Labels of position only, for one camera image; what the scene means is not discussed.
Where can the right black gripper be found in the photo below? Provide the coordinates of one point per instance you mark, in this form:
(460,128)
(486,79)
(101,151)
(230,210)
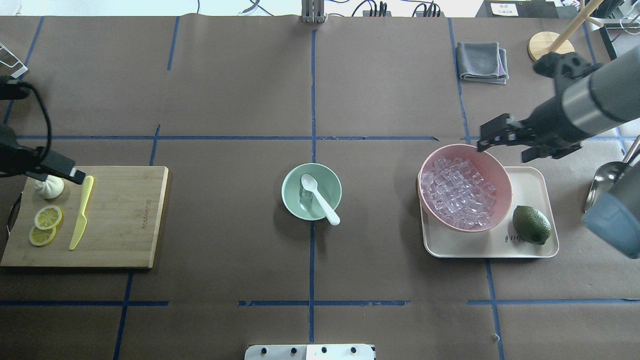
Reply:
(548,118)

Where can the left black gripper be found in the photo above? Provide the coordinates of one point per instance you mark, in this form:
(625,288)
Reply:
(11,152)

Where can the white plastic spoon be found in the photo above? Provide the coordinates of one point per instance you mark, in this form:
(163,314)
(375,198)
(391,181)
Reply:
(310,186)

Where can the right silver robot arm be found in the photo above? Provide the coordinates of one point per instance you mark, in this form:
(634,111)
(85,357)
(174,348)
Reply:
(590,100)

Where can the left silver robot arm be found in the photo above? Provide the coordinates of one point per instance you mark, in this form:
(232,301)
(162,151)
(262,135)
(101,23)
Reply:
(36,163)

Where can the pink bowl of ice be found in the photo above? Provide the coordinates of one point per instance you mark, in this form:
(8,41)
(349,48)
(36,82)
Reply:
(463,189)

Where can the steel ice scoop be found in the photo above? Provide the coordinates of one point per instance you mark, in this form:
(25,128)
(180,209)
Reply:
(609,173)

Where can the green ceramic bowl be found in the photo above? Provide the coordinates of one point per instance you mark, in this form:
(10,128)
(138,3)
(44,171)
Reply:
(303,204)

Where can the white bun toy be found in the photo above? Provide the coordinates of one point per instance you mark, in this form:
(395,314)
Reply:
(49,188)

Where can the lemon slice upper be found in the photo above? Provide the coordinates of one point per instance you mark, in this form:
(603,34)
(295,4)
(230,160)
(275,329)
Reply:
(48,217)

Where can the lemon slice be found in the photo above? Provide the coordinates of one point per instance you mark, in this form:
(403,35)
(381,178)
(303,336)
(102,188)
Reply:
(48,217)
(40,237)

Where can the yellow plastic knife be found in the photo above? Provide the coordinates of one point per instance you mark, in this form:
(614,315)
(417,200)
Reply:
(82,221)

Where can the lemon slice lower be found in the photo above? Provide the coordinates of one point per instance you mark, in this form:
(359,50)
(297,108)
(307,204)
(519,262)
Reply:
(40,237)

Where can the green lime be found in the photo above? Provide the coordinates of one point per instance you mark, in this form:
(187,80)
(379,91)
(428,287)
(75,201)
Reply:
(531,224)

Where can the wooden cutting board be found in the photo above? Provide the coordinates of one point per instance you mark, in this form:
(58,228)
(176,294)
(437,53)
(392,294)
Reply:
(124,216)

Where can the folded grey cloth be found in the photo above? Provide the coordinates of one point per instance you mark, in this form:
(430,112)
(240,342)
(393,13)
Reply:
(483,62)

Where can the white cup rack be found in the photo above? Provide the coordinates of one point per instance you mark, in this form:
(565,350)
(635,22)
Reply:
(10,65)

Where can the wooden mug tree stand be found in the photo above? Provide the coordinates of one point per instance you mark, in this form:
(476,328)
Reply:
(547,42)

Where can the black flat box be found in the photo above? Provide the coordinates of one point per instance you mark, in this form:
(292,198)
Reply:
(530,9)

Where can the black power strip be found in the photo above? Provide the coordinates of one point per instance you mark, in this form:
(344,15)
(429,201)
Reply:
(401,9)

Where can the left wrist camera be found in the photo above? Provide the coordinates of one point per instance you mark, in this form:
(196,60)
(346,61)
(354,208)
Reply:
(13,89)

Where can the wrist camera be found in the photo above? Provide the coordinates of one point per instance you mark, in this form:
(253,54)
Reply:
(13,89)
(565,69)

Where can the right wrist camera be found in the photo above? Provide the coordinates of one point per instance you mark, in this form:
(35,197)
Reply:
(565,69)

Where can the aluminium frame post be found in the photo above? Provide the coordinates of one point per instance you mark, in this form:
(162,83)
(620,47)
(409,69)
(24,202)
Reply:
(313,12)

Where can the white pedestal base plate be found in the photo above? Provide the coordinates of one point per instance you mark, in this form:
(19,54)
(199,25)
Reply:
(345,351)

